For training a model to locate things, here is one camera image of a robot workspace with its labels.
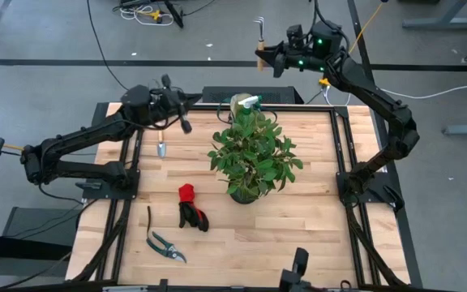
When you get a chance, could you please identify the grey stand base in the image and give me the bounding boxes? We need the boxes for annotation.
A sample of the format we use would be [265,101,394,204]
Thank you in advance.
[0,205,81,291]

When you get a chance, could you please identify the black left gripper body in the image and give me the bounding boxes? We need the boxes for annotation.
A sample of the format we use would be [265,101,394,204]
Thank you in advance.
[148,74,194,135]

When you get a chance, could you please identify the green plant in black pot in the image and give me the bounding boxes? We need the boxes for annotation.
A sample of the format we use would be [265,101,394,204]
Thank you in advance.
[207,114,304,206]

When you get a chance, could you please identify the black aluminium table frame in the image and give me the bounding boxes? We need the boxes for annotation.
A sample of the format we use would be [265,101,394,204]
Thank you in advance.
[65,103,413,292]

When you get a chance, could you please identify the black stand leg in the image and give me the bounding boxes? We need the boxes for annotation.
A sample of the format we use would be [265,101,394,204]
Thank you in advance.
[161,0,186,30]

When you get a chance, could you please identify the black computer box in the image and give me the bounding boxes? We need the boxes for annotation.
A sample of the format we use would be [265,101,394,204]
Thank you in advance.
[202,85,306,105]

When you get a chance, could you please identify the beige green gardening bag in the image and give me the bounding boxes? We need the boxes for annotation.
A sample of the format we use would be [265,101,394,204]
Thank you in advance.
[216,92,278,126]

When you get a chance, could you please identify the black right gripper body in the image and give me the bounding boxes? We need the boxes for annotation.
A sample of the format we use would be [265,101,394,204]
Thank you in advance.
[272,24,314,79]

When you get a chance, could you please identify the white floor cable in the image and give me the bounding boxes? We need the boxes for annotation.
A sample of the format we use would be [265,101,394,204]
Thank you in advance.
[323,76,467,107]

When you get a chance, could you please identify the black floor beam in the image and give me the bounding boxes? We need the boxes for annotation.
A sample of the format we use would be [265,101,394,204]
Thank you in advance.
[0,231,74,261]

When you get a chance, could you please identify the green spray bottle white nozzle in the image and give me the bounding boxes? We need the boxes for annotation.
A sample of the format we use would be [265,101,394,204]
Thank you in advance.
[237,94,264,114]

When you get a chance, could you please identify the wooden-handled hand rake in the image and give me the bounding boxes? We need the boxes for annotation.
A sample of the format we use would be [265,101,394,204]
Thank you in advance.
[252,15,268,73]

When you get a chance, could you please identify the black floor cable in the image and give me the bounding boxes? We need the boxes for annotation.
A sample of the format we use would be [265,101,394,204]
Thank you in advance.
[85,0,153,97]

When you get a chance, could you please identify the narrow silver trowel wooden handle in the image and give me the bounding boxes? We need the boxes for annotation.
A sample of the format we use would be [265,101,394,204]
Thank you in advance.
[156,129,167,160]

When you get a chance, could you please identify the red black gardening glove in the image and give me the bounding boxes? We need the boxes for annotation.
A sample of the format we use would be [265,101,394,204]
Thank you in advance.
[178,182,210,233]

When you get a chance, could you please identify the white coiled cable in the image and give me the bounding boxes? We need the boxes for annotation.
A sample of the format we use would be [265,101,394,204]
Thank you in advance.
[118,3,177,28]

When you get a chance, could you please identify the green pruning shears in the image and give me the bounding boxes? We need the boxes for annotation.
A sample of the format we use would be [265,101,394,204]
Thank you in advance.
[145,205,188,264]

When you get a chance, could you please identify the yellow extension cable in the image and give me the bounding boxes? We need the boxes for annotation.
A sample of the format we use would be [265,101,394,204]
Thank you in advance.
[317,1,385,89]

